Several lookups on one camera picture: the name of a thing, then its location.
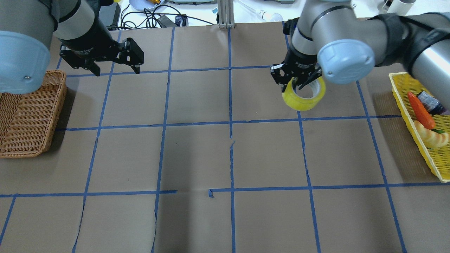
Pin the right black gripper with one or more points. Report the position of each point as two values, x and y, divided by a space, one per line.
301 60

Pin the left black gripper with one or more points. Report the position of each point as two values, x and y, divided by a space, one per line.
92 41

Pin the yellow tape roll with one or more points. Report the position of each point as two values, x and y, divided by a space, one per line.
306 98

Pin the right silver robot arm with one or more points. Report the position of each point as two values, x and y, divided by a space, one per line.
327 40

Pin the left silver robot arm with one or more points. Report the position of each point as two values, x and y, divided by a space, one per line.
26 31

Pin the black computer box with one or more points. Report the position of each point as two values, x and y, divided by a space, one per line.
110 15

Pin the blue plate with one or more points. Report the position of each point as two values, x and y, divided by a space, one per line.
140 5

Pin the light bulb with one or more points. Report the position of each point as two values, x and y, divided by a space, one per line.
262 14

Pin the black power adapter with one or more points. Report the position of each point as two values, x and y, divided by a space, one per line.
179 21

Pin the yellow woven basket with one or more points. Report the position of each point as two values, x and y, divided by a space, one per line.
436 159

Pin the brown wicker basket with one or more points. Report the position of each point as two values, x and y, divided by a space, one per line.
28 121

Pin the orange toy carrot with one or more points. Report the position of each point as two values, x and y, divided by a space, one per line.
421 114

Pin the toy croissant bread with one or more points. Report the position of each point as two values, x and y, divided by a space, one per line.
431 139

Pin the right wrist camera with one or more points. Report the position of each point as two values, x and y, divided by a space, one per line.
290 26

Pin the aluminium frame post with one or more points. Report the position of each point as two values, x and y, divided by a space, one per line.
225 14

